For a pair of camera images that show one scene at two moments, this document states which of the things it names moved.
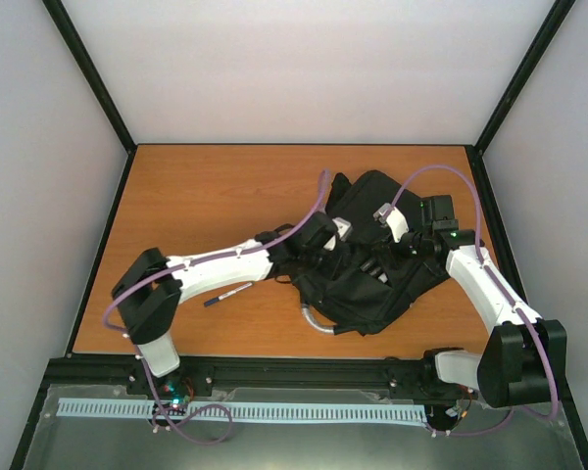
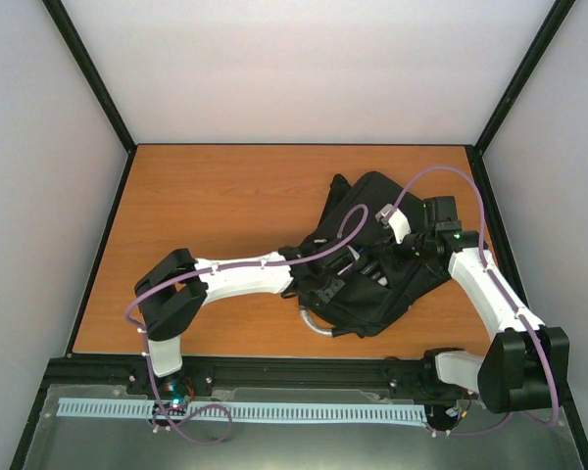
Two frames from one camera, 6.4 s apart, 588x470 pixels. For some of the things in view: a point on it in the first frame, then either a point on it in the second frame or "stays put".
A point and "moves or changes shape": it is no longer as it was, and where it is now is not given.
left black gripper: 337,265 to 328,296
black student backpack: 361,278 stays put
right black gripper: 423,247 stays put
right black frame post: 476,151 stays put
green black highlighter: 370,267 moves or changes shape
